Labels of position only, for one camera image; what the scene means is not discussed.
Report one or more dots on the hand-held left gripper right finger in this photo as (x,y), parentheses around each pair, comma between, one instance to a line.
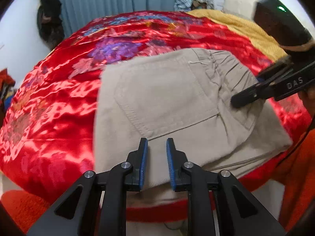
(169,162)

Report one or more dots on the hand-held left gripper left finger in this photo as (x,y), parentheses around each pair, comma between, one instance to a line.
(144,162)

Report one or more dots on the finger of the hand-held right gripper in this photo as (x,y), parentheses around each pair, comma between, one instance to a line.
(246,98)
(273,72)

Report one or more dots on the beige pants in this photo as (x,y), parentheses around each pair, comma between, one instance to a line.
(172,98)

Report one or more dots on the yellow blanket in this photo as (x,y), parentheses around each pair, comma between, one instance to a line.
(246,32)

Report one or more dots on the cream pillow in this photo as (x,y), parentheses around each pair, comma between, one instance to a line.
(238,5)

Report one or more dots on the person's orange clothing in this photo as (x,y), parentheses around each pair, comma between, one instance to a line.
(297,177)

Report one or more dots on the grey patterned cloth bundle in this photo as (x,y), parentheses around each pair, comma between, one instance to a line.
(187,1)

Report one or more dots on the red floral blanket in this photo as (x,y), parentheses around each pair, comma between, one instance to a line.
(49,115)

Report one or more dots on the orange rug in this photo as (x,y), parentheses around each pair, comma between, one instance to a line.
(22,209)

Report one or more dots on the blue curtain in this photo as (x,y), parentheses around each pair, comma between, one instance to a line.
(123,0)

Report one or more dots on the black hanging clothing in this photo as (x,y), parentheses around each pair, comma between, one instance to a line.
(49,17)

